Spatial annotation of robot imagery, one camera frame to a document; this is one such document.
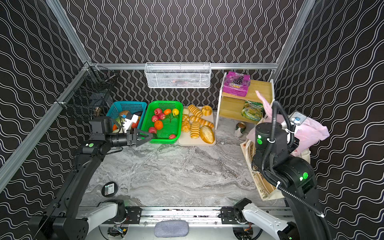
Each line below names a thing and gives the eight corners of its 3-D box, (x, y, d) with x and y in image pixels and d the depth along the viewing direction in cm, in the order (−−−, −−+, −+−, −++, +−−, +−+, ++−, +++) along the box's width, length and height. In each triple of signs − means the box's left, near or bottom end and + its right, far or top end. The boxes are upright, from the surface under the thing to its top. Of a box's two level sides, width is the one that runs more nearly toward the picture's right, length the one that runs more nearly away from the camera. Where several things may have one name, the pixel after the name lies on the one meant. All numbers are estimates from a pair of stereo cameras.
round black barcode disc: (100, 197, 82) (98, 195, 80) (106, 183, 87) (103, 181, 85) (115, 197, 82) (113, 195, 80) (120, 183, 87) (118, 181, 85)
